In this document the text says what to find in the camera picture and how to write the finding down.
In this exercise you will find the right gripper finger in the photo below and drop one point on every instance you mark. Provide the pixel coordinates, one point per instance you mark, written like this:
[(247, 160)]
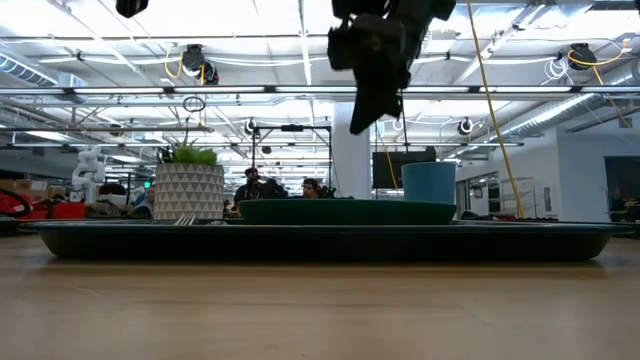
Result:
[(375, 110)]

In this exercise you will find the blue cup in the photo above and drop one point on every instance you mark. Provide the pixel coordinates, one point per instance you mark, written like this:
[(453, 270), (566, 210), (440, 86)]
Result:
[(429, 182)]

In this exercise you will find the green plate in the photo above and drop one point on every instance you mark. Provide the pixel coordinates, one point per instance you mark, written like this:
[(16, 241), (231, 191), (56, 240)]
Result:
[(345, 212)]

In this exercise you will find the dark green tray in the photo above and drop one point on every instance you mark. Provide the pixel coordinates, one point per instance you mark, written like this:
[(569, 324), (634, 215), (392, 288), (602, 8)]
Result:
[(320, 245)]

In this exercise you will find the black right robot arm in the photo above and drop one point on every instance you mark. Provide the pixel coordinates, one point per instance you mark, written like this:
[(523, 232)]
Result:
[(435, 7)]

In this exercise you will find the white pillar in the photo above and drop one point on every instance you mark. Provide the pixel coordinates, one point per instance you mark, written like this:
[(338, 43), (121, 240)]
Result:
[(350, 160)]

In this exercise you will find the black monitor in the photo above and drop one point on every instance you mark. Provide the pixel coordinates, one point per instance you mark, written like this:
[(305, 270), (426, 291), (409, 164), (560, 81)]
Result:
[(387, 170)]

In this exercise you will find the person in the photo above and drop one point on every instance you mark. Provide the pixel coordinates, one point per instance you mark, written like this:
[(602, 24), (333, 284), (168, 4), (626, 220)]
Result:
[(255, 192), (310, 189), (147, 200)]

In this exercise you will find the long ceiling light bar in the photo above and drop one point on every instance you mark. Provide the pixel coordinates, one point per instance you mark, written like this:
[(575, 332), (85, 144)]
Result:
[(225, 90)]

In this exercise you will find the succulent in patterned pot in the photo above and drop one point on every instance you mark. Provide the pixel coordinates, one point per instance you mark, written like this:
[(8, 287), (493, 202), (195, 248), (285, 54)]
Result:
[(189, 192)]

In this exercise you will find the white robot figure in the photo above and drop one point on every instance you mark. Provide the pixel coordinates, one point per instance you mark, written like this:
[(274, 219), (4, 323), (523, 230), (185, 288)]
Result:
[(87, 172)]

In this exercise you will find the red box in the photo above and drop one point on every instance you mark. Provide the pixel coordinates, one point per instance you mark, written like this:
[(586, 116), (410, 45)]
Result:
[(67, 210)]

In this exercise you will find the red object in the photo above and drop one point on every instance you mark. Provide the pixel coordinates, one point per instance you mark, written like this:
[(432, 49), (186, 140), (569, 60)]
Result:
[(12, 207)]

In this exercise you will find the black rig frame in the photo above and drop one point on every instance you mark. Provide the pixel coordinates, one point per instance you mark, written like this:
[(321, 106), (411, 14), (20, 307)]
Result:
[(292, 128)]

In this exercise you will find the silver ventilation duct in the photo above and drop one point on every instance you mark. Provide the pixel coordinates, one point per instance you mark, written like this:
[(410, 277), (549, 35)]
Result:
[(550, 117)]

